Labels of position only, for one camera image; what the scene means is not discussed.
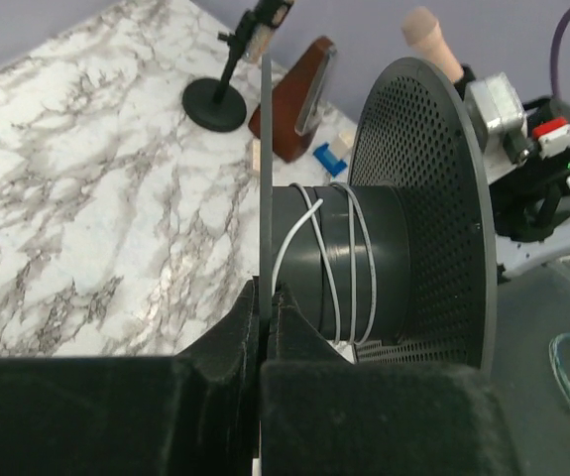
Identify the small cream toy brick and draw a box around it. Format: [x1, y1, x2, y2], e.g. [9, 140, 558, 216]
[329, 131, 354, 161]

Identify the pink beige microphone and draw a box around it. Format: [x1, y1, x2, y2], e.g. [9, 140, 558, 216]
[401, 6, 464, 83]

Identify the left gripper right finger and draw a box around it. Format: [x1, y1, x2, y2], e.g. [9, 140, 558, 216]
[260, 286, 521, 475]

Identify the brown wooden metronome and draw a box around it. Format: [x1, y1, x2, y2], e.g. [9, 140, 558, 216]
[272, 36, 337, 163]

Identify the black round microphone stand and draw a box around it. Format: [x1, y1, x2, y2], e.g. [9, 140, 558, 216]
[181, 5, 257, 133]

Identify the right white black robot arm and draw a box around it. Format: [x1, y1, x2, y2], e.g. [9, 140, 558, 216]
[490, 148, 570, 284]

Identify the grey silver microphone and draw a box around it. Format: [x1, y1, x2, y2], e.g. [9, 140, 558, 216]
[245, 1, 294, 63]

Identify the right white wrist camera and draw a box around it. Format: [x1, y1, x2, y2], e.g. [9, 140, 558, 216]
[464, 72, 570, 183]

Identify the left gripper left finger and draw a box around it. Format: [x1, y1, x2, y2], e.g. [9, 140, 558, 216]
[0, 281, 259, 475]

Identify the thin white cable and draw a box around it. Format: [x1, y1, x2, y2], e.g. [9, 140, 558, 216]
[270, 181, 380, 347]

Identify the white flat toy brick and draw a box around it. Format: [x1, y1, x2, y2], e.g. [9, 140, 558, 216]
[252, 139, 261, 174]

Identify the black filament spool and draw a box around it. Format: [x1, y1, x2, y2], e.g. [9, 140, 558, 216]
[272, 58, 497, 372]

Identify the blue toy brick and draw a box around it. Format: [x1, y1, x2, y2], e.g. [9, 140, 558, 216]
[313, 143, 347, 178]

